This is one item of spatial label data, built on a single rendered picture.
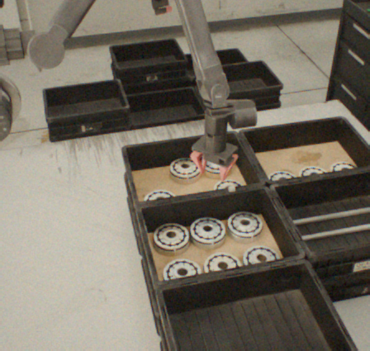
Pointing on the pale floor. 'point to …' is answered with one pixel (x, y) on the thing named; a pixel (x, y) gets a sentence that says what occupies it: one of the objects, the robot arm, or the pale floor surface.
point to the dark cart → (353, 59)
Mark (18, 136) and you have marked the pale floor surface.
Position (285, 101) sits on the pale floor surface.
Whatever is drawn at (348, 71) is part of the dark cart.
